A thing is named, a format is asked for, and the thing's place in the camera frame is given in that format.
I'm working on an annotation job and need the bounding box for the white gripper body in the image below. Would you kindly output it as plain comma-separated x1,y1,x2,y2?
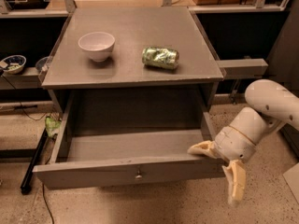
214,126,257,162

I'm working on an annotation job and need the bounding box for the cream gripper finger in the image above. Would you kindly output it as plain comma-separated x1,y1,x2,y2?
222,160,246,207
187,141,220,159

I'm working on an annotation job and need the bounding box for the grey top drawer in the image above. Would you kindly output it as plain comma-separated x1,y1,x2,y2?
34,89,223,189

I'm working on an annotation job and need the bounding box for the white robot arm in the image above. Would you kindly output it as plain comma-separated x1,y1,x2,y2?
188,79,299,206

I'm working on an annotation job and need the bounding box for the grey drawer cabinet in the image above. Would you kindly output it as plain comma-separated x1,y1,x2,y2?
40,6,224,161

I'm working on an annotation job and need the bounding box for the crushed green soda can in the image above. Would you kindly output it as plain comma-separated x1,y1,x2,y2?
142,47,179,70

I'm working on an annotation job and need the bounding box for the white ceramic bowl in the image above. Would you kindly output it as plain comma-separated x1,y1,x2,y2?
78,32,116,62

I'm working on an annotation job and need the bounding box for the green snack bag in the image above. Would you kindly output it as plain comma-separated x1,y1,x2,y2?
45,116,61,137

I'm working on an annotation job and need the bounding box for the black metal bar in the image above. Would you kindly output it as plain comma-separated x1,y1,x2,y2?
21,130,48,195

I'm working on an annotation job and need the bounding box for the small grey bowl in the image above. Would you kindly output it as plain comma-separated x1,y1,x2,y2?
36,56,51,72

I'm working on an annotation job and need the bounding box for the blue patterned bowl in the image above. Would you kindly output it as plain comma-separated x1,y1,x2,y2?
0,55,26,75

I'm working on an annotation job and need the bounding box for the grey wooden rail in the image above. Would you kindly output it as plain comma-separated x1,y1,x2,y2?
217,59,268,79

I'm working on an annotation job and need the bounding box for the black floor cable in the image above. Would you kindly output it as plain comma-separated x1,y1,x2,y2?
41,184,56,224

